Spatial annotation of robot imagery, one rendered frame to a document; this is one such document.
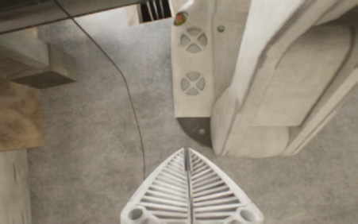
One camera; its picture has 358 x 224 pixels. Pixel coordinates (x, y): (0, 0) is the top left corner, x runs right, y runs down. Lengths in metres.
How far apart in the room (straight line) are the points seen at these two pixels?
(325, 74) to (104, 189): 1.01
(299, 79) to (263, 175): 0.67
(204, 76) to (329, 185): 0.94
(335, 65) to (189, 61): 0.34
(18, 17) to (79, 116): 0.52
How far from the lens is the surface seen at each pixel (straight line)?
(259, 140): 0.44
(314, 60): 0.36
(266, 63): 0.28
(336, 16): 0.27
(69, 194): 1.09
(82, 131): 0.98
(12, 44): 0.88
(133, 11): 1.14
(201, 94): 0.53
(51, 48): 1.01
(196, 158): 0.16
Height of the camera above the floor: 0.78
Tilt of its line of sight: 83 degrees down
